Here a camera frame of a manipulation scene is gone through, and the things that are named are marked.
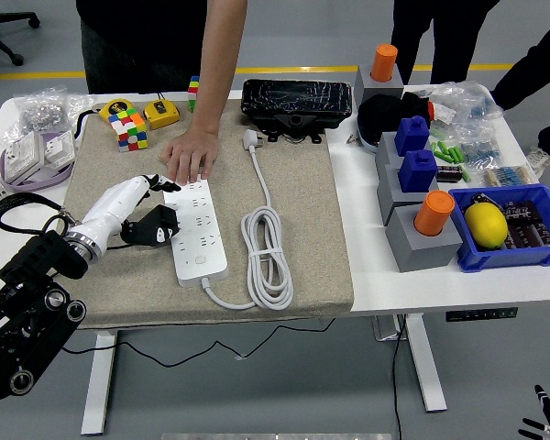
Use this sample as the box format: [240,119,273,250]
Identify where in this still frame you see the person's left hand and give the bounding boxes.
[159,126,220,187]

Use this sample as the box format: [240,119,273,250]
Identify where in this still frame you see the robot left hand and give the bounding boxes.
[71,172,182,252]

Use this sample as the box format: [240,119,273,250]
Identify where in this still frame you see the black plug adapter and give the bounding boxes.
[135,204,182,248]

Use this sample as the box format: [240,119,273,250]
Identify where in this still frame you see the white power strip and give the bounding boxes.
[162,178,230,289]

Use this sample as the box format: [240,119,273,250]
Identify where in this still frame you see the square yellow tape measure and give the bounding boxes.
[143,90,182,131]

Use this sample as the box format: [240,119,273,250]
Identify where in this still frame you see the colourful puzzle cube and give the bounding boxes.
[108,107,149,153]
[187,75,201,114]

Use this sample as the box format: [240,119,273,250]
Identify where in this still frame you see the white socket box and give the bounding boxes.
[43,130,78,167]
[3,130,45,182]

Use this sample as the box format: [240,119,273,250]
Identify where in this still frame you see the purple tray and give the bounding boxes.
[0,129,77,193]

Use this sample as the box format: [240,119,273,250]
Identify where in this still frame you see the round yellow tape measure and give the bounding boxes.
[74,97,137,139]

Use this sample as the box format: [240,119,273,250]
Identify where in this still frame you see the clear bag of metal nuts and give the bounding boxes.
[2,84,96,143]

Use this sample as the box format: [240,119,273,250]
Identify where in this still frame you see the black film-wrapped device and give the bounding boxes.
[240,78,353,144]

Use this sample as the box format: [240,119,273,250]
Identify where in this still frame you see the black table control panel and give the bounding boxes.
[445,305,519,324]

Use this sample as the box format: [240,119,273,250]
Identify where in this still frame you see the person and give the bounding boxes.
[75,0,248,187]
[489,8,550,179]
[390,0,501,86]

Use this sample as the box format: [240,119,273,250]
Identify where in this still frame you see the white table leg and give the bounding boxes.
[402,313,448,413]
[80,329,118,436]

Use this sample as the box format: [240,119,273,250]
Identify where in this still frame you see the grey-brown mat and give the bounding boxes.
[61,98,355,330]

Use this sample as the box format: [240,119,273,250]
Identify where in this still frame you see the blue plastic bin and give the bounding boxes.
[448,182,550,274]

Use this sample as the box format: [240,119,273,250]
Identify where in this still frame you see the white blue round dish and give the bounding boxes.
[356,114,382,155]

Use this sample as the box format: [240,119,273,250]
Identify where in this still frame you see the dark brown capacitor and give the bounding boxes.
[507,222,550,251]
[503,200,543,225]

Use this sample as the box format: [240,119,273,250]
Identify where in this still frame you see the grey under-table box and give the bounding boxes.
[370,314,407,343]

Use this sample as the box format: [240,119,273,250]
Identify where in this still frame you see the grey square block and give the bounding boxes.
[376,162,441,226]
[374,131,435,169]
[384,203,464,274]
[353,63,405,105]

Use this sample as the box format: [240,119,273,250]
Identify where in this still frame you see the yellow lemon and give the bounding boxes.
[465,203,509,251]

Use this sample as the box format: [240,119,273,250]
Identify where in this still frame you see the black office chair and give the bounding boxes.
[0,0,41,67]

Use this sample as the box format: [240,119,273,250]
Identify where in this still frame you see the black cloth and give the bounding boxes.
[357,91,435,143]

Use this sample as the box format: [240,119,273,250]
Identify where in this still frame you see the orange cylinder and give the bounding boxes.
[370,43,399,83]
[413,190,457,237]

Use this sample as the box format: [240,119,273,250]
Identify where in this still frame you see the blue block with knob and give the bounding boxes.
[393,115,431,158]
[397,149,439,193]

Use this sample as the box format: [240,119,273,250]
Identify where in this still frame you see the clear bag of tan resistors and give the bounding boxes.
[483,163,540,188]

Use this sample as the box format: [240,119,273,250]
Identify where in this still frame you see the red white labelled item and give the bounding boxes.
[426,100,457,125]

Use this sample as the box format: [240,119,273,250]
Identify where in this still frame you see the dark printed capacitor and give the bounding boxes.
[434,165,464,183]

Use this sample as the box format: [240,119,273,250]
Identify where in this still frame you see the clear bag of blue resistors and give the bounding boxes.
[457,123,503,166]

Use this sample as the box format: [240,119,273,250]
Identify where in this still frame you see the large clear bag of resistors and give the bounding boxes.
[428,80,505,127]

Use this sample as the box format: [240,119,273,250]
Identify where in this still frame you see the white cord with plug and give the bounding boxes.
[201,128,295,312]

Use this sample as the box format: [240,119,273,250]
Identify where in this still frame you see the black hanging cable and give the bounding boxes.
[390,314,407,440]

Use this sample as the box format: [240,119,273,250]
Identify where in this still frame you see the thin black plug cord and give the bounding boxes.
[61,242,336,369]

